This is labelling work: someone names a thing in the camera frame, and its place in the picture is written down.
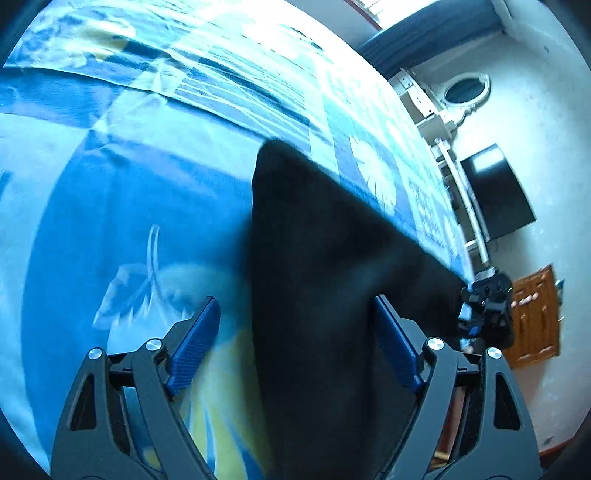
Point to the white cabinet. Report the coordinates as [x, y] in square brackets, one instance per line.
[480, 244]

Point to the wooden door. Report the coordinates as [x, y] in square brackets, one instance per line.
[535, 323]

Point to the black television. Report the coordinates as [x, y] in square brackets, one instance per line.
[498, 194]

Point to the black pants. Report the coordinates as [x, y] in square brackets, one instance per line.
[323, 277]

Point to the dark curtain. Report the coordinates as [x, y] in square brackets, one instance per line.
[429, 37]

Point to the blue printed bedsheet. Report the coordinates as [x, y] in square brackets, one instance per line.
[92, 207]

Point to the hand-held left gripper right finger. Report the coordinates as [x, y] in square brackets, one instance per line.
[397, 341]

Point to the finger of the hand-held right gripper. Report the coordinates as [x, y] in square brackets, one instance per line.
[466, 328]

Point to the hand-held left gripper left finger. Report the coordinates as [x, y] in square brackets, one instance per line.
[194, 341]

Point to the white vanity with oval mirror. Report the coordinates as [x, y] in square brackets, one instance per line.
[425, 106]

